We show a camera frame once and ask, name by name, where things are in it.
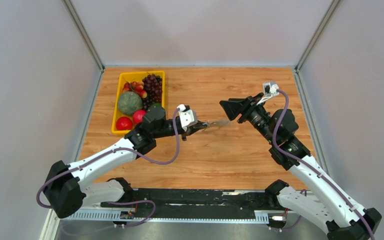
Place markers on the red peaches cluster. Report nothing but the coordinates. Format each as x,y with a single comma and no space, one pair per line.
137,87

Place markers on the purple grape bunch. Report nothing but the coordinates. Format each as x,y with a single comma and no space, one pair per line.
153,85

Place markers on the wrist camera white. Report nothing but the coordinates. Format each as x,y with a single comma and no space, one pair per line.
270,90
187,116

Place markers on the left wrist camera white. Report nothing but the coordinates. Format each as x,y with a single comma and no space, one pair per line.
187,116

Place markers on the yellow plastic bin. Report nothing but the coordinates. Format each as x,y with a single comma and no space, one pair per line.
129,77

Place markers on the clear keyring holder with rings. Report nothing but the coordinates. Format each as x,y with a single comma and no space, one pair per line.
219,123

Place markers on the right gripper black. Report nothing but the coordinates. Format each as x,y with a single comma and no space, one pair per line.
234,107

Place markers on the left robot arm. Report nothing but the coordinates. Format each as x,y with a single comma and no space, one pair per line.
68,187

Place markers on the red tomato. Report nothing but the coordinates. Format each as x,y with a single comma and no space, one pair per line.
123,124

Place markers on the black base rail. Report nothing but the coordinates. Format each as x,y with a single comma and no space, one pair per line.
224,204

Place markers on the green melon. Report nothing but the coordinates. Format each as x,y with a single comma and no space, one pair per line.
129,102

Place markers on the green lime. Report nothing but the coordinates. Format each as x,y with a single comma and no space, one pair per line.
155,105

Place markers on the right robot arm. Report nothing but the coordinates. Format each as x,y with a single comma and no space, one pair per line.
335,212

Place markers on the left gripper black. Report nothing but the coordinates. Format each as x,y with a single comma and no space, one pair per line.
192,129

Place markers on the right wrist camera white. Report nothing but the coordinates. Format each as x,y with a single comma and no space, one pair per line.
270,90

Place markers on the red apple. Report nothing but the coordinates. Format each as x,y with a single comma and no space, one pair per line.
137,117

